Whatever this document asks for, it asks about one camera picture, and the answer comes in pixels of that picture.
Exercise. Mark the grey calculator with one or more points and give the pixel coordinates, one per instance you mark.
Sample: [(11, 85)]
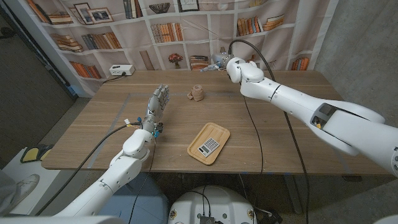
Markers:
[(209, 147)]

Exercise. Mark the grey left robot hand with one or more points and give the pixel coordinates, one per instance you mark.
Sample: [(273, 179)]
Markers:
[(158, 102)]

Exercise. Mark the grey table leg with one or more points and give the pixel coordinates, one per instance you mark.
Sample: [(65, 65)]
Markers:
[(293, 194)]

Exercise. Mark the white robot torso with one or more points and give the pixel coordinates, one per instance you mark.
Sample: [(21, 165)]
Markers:
[(217, 202)]

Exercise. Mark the white power outlet box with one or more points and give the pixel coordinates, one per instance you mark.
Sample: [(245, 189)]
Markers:
[(121, 70)]

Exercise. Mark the blue grey box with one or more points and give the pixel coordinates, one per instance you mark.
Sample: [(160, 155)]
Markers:
[(152, 205)]

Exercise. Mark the white floor platform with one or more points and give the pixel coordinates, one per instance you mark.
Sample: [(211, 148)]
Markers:
[(18, 168)]

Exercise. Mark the wooden tray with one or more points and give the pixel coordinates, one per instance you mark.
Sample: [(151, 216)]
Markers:
[(217, 133)]

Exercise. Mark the printed bookshelf backdrop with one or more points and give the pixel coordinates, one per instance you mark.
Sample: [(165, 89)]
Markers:
[(199, 31)]

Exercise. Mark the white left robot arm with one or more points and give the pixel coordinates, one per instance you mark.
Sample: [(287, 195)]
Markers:
[(124, 168)]

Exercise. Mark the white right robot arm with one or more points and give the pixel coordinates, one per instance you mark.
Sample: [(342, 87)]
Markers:
[(295, 99)]

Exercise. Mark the yellow and black pad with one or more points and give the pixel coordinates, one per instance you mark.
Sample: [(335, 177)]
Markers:
[(31, 154)]

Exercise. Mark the white shoe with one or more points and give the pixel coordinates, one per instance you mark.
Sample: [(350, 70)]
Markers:
[(29, 183)]

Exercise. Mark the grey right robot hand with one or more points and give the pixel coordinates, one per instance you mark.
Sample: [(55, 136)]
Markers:
[(222, 59)]

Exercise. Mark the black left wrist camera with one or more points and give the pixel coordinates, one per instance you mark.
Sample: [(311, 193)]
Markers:
[(160, 127)]

